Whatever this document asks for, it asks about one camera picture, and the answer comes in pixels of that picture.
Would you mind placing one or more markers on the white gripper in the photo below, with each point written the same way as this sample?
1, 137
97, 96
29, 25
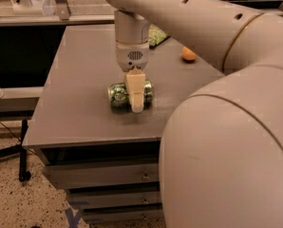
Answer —
132, 57

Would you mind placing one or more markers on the green soda can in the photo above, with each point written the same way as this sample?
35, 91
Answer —
119, 98

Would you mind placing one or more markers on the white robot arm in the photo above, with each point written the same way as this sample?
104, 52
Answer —
221, 151

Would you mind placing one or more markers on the green chip bag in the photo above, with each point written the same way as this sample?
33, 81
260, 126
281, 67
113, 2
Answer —
156, 36

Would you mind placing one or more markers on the orange fruit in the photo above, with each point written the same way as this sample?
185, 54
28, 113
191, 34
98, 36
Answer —
188, 55

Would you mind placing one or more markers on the grey drawer cabinet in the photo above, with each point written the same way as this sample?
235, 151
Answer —
94, 152

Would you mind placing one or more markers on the grey metal railing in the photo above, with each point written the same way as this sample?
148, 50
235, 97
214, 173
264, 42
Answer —
52, 16

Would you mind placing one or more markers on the top drawer knob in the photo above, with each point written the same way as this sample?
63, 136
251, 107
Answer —
145, 176

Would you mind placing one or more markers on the middle drawer knob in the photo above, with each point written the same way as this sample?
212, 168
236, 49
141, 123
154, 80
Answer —
145, 201

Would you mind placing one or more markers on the black tripod stand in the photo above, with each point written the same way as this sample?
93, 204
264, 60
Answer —
24, 174

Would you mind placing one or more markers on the blue floor tape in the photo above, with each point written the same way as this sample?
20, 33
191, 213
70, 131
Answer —
74, 219

